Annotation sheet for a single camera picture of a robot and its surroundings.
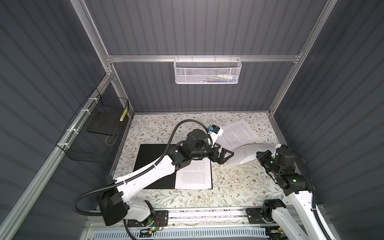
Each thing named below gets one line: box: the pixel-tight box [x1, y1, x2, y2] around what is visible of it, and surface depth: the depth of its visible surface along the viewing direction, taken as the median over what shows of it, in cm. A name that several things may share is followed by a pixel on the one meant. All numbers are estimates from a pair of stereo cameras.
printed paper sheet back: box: [212, 120, 261, 152], surface depth 109 cm
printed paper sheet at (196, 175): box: [175, 158, 212, 190], surface depth 88 cm
